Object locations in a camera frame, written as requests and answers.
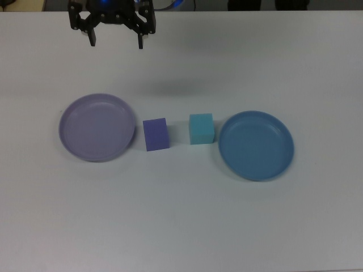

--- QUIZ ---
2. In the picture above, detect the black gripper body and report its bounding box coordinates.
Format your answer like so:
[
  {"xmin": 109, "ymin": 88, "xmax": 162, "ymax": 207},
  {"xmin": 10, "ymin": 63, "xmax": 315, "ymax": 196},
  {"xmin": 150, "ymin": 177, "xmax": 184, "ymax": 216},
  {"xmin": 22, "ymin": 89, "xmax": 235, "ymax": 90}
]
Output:
[{"xmin": 86, "ymin": 5, "xmax": 137, "ymax": 26}]

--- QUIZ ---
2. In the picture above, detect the purple foam cube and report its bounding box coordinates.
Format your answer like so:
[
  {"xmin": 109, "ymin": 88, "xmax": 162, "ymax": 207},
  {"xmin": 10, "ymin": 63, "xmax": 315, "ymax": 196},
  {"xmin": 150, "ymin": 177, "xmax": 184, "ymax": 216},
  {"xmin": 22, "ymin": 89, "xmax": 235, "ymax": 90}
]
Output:
[{"xmin": 142, "ymin": 117, "xmax": 171, "ymax": 152}]

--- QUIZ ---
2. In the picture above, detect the cyan foam cube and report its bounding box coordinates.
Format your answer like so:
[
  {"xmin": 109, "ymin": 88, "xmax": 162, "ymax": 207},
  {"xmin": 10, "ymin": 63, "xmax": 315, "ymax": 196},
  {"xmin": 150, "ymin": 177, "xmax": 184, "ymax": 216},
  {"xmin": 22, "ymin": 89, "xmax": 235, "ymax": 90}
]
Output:
[{"xmin": 189, "ymin": 113, "xmax": 215, "ymax": 145}]

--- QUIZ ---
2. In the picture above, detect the brown wooden desk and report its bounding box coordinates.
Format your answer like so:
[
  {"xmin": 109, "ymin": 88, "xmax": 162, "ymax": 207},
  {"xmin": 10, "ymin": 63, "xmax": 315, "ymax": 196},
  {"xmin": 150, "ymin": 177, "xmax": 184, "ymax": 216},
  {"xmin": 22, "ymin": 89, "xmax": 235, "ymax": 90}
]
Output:
[{"xmin": 0, "ymin": 0, "xmax": 46, "ymax": 12}]

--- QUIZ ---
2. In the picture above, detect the lilac round plate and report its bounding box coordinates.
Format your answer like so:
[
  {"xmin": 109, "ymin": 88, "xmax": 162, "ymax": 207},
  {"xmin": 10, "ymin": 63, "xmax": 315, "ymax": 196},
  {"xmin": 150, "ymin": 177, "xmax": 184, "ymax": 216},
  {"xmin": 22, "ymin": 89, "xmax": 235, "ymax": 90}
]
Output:
[{"xmin": 58, "ymin": 93, "xmax": 136, "ymax": 163}]

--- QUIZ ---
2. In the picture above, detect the dark object behind table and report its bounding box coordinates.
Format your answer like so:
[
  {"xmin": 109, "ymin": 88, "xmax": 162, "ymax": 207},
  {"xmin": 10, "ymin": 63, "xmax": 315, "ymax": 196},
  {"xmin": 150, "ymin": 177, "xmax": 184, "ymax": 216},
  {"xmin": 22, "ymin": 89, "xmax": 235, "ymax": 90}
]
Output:
[
  {"xmin": 274, "ymin": 0, "xmax": 309, "ymax": 11},
  {"xmin": 227, "ymin": 0, "xmax": 262, "ymax": 11}
]

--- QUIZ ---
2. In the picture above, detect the blue round plate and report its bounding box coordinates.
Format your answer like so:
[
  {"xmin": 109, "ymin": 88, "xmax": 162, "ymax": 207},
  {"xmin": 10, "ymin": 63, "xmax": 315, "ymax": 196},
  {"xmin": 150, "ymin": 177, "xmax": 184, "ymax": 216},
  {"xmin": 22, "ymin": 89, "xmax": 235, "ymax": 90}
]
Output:
[{"xmin": 217, "ymin": 110, "xmax": 295, "ymax": 182}]

